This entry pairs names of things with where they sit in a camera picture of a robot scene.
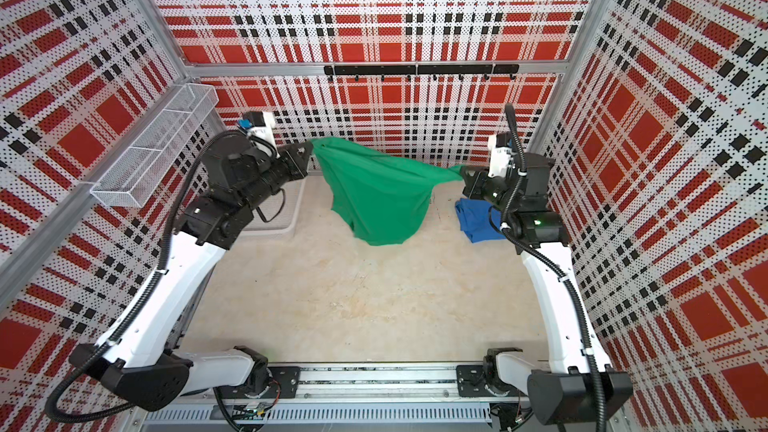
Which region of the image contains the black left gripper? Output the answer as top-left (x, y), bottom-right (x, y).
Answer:
top-left (239, 140), bottom-right (312, 212)

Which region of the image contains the blue tank top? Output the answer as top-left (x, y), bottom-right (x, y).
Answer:
top-left (455, 198), bottom-right (504, 243)

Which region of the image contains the green tank top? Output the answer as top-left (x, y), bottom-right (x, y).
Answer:
top-left (312, 137), bottom-right (461, 246)

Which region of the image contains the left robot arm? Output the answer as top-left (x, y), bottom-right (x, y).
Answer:
top-left (46, 131), bottom-right (313, 422)

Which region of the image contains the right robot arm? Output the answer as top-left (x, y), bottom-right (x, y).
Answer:
top-left (460, 154), bottom-right (633, 431)

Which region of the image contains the white plastic laundry basket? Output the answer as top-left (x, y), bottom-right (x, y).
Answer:
top-left (241, 180), bottom-right (305, 239)

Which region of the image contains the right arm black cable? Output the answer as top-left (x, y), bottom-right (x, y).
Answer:
top-left (487, 103), bottom-right (607, 432)

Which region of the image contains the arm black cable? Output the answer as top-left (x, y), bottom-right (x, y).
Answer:
top-left (44, 130), bottom-right (283, 432)
top-left (487, 103), bottom-right (607, 432)

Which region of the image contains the white wire wall shelf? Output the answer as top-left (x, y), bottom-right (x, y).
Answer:
top-left (91, 83), bottom-right (218, 208)

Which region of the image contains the black wall hook rail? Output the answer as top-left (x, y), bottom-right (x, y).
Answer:
top-left (323, 63), bottom-right (520, 78)

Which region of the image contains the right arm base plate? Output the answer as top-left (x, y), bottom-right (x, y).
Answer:
top-left (455, 364), bottom-right (527, 398)

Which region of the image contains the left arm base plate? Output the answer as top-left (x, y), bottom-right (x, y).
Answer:
top-left (220, 366), bottom-right (301, 401)

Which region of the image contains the aluminium front rail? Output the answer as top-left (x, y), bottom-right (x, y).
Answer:
top-left (128, 361), bottom-right (628, 404)

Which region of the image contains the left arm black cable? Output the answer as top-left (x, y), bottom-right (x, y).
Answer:
top-left (44, 130), bottom-right (283, 432)

